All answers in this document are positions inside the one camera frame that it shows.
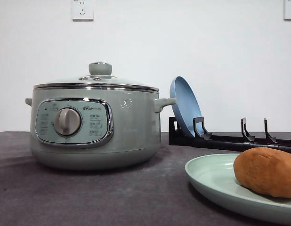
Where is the white wall socket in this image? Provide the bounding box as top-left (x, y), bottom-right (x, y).
top-left (71, 0), bottom-right (96, 23)
top-left (281, 0), bottom-right (291, 23)

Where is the brown potato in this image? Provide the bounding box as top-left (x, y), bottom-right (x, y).
top-left (234, 146), bottom-right (291, 198)

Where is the glass steamer lid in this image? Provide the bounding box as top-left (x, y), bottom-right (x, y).
top-left (33, 62), bottom-right (160, 93)

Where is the green plate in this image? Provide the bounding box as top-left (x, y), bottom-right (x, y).
top-left (185, 153), bottom-right (291, 225)

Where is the green electric steamer pot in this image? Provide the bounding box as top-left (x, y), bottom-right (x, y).
top-left (25, 82), bottom-right (176, 170)

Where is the blue plate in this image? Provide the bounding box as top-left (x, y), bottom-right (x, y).
top-left (170, 76), bottom-right (204, 137)

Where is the white wall socket left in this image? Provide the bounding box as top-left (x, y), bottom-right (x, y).
top-left (71, 0), bottom-right (96, 23)

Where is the black plate rack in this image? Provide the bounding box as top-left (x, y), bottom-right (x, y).
top-left (169, 116), bottom-right (291, 152)

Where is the white wall socket right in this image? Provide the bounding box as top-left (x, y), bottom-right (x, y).
top-left (281, 0), bottom-right (291, 23)

